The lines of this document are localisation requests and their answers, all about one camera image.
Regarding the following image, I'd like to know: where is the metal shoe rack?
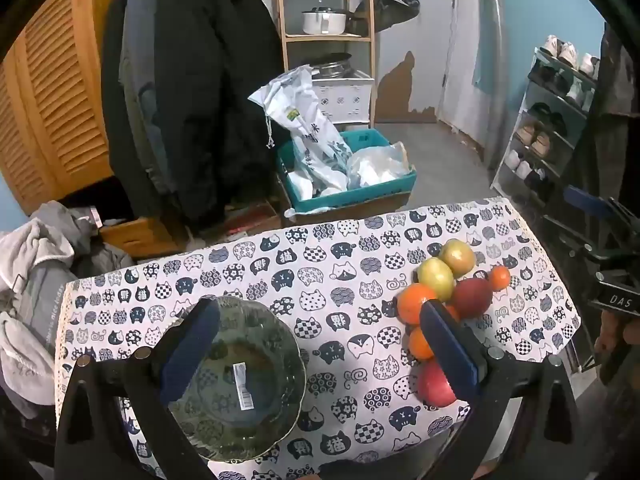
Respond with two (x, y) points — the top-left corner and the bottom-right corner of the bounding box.
(492, 47), (601, 241)

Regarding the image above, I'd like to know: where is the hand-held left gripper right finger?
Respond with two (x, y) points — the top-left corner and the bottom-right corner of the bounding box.
(419, 299), (598, 480)

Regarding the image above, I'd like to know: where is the white plastic basket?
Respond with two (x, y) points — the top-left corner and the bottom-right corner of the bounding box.
(312, 72), (375, 123)

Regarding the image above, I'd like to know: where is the grey clothes pile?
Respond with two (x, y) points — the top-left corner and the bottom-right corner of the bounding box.
(0, 200), (133, 411)

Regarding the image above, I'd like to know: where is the medium orange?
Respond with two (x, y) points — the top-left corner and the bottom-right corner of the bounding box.
(408, 326), (438, 361)

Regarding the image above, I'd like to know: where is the clear plastic bag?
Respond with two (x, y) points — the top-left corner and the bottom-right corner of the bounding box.
(346, 142), (412, 188)

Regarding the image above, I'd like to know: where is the steel pot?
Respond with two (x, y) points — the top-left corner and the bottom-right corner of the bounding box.
(311, 52), (353, 81)

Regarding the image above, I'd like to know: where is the green apple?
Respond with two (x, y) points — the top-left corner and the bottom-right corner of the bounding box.
(417, 257), (455, 301)
(438, 239), (476, 278)

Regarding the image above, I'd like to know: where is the grey jacket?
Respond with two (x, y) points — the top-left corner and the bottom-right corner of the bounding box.
(117, 0), (166, 196)

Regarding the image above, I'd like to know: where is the small orange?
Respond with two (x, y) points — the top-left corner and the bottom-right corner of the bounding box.
(487, 265), (512, 291)

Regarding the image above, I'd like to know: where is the dark cloth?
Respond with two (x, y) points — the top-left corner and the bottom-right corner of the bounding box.
(595, 22), (640, 196)

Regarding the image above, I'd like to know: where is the wooden box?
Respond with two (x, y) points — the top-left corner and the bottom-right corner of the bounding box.
(100, 215), (188, 261)

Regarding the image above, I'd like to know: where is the dark hanging bag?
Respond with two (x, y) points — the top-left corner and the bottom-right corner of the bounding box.
(355, 0), (421, 31)

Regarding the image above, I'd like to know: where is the wooden louvered door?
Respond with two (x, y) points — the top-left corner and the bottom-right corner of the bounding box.
(0, 0), (131, 216)

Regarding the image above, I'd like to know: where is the green glass plate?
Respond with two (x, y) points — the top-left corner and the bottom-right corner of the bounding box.
(165, 296), (307, 462)

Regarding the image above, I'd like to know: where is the dark red apple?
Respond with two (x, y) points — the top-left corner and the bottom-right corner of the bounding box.
(452, 277), (493, 318)

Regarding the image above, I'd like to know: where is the wooden shelf rack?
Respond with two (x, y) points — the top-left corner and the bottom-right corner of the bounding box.
(272, 0), (378, 128)

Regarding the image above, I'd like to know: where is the black jacket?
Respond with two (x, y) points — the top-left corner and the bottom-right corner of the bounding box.
(102, 0), (286, 231)

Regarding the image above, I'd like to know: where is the teal plastic crate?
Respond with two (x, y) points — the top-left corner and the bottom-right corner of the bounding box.
(276, 129), (417, 213)

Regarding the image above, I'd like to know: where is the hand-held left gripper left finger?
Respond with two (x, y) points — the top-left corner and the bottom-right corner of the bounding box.
(54, 299), (223, 480)

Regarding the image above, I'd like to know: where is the cardboard box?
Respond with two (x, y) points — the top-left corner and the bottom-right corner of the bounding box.
(280, 180), (416, 222)

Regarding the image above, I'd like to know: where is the large orange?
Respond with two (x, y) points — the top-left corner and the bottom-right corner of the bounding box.
(397, 283), (440, 325)

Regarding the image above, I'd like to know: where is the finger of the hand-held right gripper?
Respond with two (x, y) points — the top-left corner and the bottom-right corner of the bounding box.
(562, 185), (631, 233)
(542, 214), (621, 267)

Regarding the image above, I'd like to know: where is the person's right hand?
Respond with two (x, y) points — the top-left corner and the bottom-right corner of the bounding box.
(594, 309), (632, 362)

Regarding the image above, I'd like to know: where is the shoe rack with shoes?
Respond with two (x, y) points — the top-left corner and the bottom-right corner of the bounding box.
(502, 35), (601, 201)

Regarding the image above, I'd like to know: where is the white rice bag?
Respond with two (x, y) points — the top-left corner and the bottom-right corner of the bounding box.
(248, 66), (351, 196)

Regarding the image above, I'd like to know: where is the white pot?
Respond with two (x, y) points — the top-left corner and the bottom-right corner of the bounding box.
(301, 6), (348, 36)

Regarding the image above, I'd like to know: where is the cat print tablecloth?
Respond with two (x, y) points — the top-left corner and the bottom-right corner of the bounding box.
(55, 196), (581, 480)

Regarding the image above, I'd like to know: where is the white door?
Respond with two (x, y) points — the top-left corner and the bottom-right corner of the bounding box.
(440, 0), (503, 148)

